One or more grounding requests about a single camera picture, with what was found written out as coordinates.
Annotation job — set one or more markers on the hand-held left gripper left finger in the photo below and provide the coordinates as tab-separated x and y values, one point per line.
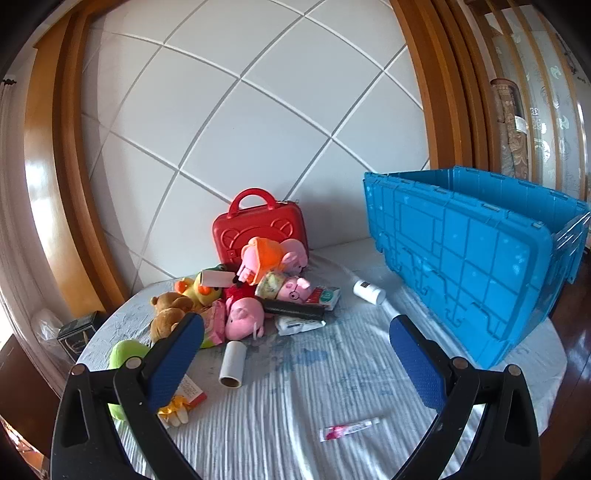
173	364

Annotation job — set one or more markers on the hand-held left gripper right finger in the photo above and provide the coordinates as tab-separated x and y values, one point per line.
415	364

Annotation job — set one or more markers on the white teddy bear yellow ribbon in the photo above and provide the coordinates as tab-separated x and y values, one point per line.
175	413

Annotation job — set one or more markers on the white medicine bottle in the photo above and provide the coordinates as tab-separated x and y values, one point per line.
369	291

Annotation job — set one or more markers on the pink sachet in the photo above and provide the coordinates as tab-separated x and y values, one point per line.
341	431

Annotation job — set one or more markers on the blue plastic storage crate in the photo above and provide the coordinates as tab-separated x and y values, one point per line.
461	254

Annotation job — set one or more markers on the white tissue packet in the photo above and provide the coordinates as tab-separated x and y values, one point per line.
298	325

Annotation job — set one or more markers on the round desktop with white cloth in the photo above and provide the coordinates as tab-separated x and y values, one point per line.
286	415

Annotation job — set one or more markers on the white cardboard box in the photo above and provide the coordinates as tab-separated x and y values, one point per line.
191	392

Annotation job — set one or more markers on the green plush toy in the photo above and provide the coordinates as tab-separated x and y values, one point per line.
127	350

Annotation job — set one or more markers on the brown bear plush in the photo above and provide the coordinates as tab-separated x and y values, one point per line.
168	314

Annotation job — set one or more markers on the pink green wet wipes pack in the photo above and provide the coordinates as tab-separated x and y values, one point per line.
212	323

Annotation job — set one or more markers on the white paper roll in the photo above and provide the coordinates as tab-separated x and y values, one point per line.
233	362

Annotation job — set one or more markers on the yellow duck plush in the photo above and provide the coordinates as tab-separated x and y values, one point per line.
203	291

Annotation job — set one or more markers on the pink pig plush red dress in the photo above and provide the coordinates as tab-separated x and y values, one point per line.
242	316

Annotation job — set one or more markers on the black box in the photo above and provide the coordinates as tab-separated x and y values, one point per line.
76	334

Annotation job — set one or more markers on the red green tissue packet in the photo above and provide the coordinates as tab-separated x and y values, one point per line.
325	297

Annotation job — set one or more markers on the yellowish snack packet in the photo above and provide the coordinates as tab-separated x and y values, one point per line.
270	284

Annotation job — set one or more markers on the black tube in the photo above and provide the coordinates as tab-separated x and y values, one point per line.
295	308

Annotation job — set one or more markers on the clear plastic bag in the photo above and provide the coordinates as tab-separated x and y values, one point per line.
46	325

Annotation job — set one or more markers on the small pink pig plush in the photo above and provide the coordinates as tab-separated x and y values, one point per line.
293	288

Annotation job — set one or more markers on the orange-haired pink doll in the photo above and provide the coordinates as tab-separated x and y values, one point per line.
265	254

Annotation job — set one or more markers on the red toy suitcase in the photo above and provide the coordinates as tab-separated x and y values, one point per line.
231	230

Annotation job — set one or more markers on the rolled patterned fabric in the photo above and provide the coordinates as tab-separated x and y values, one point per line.
510	129

